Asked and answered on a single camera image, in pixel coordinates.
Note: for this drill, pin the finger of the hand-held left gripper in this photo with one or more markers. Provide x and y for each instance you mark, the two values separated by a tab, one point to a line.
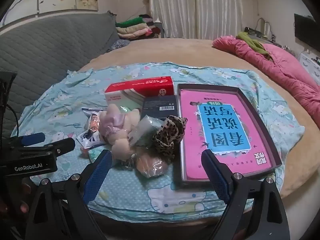
62	146
32	138

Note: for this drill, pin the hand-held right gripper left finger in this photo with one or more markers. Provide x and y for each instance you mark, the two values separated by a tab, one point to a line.
100	175

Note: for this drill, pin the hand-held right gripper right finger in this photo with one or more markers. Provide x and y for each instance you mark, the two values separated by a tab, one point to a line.
217	177

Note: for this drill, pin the green tissue pack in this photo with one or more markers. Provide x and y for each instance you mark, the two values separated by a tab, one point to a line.
91	153

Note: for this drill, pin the silver snack packet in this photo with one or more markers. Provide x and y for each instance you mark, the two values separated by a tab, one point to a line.
91	127

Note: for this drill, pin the beige teddy bear purple dress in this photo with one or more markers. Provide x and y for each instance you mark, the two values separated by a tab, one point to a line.
120	130

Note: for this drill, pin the pink towel packet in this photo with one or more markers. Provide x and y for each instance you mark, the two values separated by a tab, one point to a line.
150	166

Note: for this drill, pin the pale clear tissue packet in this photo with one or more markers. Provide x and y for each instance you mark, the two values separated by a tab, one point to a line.
145	130

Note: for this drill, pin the leopard print scrunchie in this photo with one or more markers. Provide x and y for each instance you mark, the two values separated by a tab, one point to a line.
167	135

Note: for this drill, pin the dark blue box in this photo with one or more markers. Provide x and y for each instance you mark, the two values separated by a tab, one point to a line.
160	106

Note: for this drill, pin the person's left hand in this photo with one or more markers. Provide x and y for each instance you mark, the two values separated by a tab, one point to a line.
23	206

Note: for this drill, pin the blue cartoon cat blanket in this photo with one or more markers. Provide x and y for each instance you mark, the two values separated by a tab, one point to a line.
62	105

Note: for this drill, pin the pink and blue book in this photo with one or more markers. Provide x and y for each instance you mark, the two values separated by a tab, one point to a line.
190	135

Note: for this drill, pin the grey quilted headboard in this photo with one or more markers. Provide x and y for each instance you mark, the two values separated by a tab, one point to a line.
50	50

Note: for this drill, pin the red and white tissue pack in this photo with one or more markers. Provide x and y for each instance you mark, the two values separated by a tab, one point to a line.
140	86

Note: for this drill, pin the blue speckled cloth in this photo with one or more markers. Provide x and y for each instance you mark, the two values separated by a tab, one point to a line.
117	45

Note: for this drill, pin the pink quilt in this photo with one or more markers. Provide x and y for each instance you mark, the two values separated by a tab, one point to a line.
282	70

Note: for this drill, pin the tan bed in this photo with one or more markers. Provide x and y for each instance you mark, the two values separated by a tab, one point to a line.
175	50

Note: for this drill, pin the stack of folded clothes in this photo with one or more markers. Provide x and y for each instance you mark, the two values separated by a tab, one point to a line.
132	27

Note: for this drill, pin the green cloth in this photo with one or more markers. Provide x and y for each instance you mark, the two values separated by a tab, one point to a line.
250	41

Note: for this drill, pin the white cabinet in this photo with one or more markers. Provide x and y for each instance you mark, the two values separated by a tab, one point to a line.
308	62

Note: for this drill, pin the cluttered side table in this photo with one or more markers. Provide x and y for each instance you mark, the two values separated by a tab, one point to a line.
255	32

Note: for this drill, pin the white curtain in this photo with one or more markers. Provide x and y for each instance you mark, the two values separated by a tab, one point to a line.
195	10

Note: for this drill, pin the black television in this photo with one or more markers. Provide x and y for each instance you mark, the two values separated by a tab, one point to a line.
305	27

